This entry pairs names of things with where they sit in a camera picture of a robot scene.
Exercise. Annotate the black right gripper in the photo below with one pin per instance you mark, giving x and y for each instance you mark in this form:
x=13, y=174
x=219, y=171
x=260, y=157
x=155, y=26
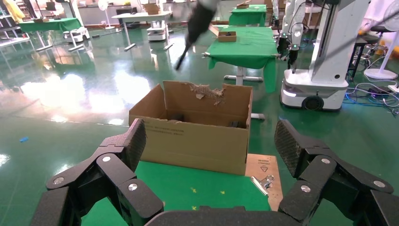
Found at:
x=199, y=21

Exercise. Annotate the large open cardboard carton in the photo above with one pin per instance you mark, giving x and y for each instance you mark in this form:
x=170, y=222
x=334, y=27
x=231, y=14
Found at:
x=199, y=146

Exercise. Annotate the blue floor scrap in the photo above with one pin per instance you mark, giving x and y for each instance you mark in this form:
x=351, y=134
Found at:
x=24, y=139

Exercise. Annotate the white table stand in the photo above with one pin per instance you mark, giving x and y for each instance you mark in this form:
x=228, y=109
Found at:
x=240, y=73

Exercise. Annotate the white pedestal fan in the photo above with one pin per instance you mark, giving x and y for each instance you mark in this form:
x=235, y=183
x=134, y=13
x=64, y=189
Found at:
x=103, y=4
x=378, y=74

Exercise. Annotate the printed brown board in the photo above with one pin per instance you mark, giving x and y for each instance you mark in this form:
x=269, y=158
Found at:
x=265, y=162

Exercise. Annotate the small open cardboard box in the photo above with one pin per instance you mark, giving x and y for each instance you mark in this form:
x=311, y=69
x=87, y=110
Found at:
x=227, y=37

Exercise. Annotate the white desk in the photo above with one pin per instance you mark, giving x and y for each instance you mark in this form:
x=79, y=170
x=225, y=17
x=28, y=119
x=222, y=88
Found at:
x=140, y=15

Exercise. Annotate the brown cardboard box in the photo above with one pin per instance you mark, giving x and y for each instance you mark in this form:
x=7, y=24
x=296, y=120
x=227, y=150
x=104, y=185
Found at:
x=151, y=9

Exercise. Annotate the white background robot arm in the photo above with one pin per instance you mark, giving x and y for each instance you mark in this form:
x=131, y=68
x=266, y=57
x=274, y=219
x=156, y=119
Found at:
x=296, y=18
x=276, y=12

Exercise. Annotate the black stool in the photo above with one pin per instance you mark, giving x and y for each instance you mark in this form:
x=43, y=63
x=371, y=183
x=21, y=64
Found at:
x=371, y=39

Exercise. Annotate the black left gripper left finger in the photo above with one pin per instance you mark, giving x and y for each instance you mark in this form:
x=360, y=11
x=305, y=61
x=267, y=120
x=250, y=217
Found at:
x=115, y=168

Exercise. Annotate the metal shelf rack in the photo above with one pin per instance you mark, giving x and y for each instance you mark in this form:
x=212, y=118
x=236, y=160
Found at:
x=9, y=29

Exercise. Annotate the silver binder clip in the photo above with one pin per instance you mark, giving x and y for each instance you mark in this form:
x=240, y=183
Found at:
x=260, y=185

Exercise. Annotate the yellow garment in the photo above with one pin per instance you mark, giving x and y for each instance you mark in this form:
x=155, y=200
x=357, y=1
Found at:
x=14, y=11

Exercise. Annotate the black monitor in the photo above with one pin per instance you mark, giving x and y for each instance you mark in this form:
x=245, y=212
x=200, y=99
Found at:
x=126, y=11

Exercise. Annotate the white wheeled background robot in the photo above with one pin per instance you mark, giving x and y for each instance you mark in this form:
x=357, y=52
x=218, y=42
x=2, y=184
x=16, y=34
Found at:
x=327, y=78

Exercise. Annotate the green cloth covered table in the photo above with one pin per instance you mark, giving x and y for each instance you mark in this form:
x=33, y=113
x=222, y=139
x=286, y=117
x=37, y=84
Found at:
x=252, y=46
x=50, y=25
x=249, y=17

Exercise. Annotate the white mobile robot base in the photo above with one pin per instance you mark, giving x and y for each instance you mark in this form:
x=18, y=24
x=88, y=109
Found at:
x=76, y=34
x=156, y=32

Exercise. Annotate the black foam block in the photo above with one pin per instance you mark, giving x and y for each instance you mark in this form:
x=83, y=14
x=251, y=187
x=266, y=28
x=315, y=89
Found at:
x=234, y=124

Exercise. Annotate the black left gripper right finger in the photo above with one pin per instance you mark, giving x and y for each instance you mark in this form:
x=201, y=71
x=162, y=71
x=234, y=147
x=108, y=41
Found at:
x=315, y=168

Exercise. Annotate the white power strip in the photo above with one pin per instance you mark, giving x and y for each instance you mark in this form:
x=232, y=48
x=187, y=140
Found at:
x=394, y=89

